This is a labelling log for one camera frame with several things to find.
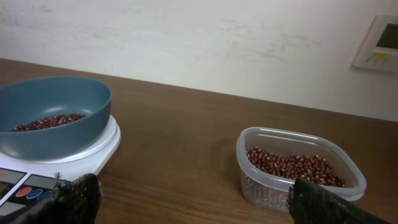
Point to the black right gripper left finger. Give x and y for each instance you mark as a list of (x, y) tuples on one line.
[(76, 202)]

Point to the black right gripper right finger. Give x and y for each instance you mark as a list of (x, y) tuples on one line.
[(309, 203)]

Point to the white wall control panel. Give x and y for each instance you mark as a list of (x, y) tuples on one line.
[(378, 50)]

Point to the red beans in bowl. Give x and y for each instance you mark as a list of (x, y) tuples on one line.
[(49, 122)]

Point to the red adzuki beans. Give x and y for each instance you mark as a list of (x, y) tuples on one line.
[(314, 168)]

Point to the white digital kitchen scale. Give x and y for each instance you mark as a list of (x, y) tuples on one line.
[(25, 182)]

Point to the blue plastic bowl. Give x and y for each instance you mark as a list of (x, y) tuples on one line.
[(24, 102)]

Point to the clear plastic container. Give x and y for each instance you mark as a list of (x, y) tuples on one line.
[(287, 143)]

